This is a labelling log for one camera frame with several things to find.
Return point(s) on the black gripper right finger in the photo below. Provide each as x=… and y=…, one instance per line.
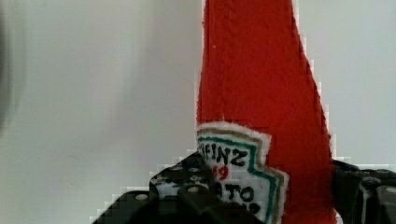
x=364, y=196

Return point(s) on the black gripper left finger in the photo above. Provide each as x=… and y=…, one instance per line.
x=184, y=193

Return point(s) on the red plush ketchup bottle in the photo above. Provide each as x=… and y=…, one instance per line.
x=261, y=128

